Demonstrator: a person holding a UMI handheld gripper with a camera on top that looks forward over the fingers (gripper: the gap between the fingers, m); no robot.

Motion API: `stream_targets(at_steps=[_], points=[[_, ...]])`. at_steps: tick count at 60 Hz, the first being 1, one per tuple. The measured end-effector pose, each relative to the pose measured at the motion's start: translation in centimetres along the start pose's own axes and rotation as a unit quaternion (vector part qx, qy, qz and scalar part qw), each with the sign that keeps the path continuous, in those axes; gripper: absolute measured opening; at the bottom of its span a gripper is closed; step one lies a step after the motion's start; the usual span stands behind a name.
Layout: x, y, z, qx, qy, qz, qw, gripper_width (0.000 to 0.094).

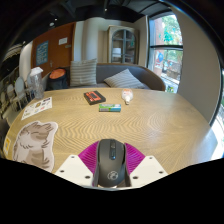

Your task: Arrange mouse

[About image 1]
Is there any green rectangular pack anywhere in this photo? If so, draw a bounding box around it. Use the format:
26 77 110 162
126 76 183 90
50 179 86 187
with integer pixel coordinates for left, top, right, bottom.
98 103 122 113

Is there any black computer mouse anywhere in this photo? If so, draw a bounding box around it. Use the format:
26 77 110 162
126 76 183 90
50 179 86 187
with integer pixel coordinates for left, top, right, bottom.
92 138 128 189

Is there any grey oval-back chair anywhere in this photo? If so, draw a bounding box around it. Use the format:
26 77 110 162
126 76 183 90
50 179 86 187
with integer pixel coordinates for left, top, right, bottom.
13 75 28 102

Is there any black box with red print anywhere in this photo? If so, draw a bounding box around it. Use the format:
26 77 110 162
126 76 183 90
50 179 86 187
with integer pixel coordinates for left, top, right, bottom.
83 90 107 106

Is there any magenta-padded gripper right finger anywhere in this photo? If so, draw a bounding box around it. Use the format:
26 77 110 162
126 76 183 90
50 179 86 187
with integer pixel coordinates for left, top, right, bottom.
124 142 169 188

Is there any group of white chairs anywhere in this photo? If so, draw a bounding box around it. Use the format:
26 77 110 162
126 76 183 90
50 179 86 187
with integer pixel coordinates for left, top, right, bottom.
0 81 16 114

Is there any clear shaker bottle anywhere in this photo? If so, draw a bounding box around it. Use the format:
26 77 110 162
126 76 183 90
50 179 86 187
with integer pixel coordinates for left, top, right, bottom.
27 66 45 100

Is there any glass-door cabinet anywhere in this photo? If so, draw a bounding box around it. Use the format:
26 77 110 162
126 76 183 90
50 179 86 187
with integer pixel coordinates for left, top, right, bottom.
107 25 140 65

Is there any white sheet with stickers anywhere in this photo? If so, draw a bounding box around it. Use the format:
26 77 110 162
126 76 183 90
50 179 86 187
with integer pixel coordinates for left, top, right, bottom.
21 96 54 121

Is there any small striped cushion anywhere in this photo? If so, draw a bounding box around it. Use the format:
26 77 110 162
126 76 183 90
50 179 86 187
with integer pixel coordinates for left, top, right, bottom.
103 68 147 90

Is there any dark stool with orange top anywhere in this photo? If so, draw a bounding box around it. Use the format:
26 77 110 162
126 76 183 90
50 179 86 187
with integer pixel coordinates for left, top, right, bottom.
46 68 70 91

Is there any grey sofa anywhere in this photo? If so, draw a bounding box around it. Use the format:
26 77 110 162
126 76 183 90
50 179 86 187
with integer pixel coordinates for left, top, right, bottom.
66 62 167 92

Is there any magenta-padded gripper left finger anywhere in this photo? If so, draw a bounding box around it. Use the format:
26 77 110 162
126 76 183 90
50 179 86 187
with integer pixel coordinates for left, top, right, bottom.
54 140 101 188

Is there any window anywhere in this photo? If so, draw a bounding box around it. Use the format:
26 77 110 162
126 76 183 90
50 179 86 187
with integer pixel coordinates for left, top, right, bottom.
148 13 184 94

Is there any large striped cushion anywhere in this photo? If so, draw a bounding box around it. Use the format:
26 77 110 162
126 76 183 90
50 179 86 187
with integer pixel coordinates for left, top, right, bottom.
69 58 98 88

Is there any blue poster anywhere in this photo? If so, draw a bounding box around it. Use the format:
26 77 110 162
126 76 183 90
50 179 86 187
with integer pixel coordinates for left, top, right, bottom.
35 40 50 67

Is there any brown wooden door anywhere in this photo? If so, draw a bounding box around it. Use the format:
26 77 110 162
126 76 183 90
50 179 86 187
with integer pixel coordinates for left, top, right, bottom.
30 22 76 78

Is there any small white bottle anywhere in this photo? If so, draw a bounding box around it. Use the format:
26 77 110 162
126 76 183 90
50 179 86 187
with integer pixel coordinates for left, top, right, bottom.
121 88 134 105

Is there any cat-shaped mouse pad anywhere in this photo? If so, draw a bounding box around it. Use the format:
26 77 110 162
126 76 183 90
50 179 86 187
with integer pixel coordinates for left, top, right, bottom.
12 121 59 173

